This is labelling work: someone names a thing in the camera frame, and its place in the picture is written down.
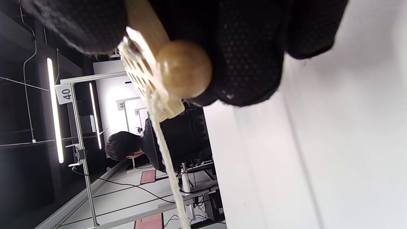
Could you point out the long white ceiling light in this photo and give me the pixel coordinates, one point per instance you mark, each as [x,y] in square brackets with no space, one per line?
[54,111]

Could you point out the wooden crocodile lacing toy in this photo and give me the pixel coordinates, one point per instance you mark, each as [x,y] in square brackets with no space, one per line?
[143,19]

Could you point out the person's right hand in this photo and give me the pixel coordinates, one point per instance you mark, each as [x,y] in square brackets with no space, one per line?
[248,57]

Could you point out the pink rectangular panel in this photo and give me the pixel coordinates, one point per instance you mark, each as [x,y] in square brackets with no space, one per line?
[149,222]
[148,177]

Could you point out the wooden dowel needle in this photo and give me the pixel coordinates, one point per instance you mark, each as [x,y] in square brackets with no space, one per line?
[95,117]
[79,133]

